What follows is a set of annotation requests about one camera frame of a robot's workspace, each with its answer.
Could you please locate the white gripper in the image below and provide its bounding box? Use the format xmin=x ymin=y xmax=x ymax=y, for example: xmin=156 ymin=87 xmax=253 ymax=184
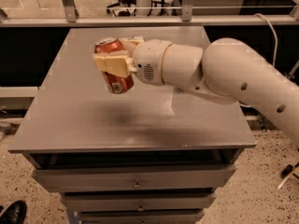
xmin=93 ymin=36 xmax=172 ymax=86

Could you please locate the red coke can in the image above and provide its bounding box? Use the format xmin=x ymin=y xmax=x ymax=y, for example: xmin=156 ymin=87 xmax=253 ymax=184
xmin=94 ymin=37 xmax=134 ymax=94

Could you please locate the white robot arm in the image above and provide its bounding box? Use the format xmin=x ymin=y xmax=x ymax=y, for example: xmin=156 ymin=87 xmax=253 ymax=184
xmin=93 ymin=37 xmax=299 ymax=145

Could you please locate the grey drawer cabinet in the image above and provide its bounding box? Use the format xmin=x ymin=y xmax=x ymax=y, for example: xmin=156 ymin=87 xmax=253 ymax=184
xmin=9 ymin=27 xmax=255 ymax=224

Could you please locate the black shoe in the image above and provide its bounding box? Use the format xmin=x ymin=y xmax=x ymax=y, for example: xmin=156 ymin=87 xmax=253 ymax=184
xmin=0 ymin=200 xmax=27 ymax=224

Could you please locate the black white floor object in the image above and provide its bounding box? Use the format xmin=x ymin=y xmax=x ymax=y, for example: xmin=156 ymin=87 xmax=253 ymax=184
xmin=277 ymin=164 xmax=299 ymax=190

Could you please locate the metal railing frame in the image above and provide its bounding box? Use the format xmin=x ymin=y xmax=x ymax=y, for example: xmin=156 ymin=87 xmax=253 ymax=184
xmin=0 ymin=0 xmax=299 ymax=27

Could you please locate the white cable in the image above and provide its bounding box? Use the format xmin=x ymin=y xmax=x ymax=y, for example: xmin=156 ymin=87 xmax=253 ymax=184
xmin=253 ymin=12 xmax=278 ymax=67

